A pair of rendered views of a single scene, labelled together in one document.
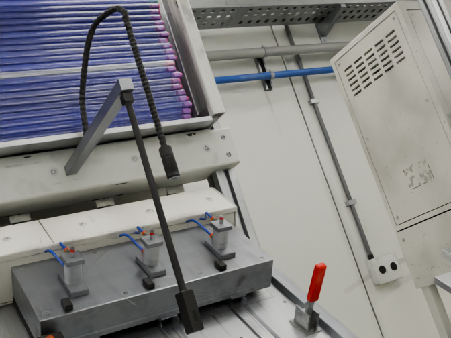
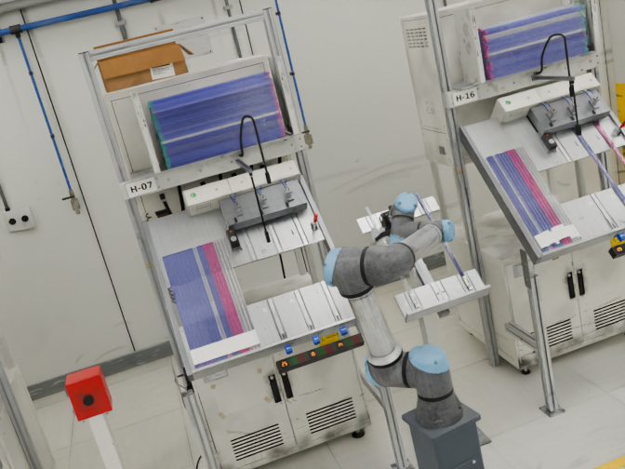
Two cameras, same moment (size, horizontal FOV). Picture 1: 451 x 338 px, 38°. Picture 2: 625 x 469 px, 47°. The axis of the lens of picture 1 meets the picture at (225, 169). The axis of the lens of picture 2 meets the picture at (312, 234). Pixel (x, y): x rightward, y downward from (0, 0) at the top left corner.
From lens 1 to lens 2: 2.18 m
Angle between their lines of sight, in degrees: 36
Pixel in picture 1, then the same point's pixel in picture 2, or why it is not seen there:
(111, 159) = (252, 154)
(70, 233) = (237, 187)
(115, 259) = (252, 198)
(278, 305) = (308, 216)
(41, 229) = (228, 183)
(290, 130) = not seen: outside the picture
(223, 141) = (299, 140)
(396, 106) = (424, 68)
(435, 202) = (434, 125)
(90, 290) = (243, 213)
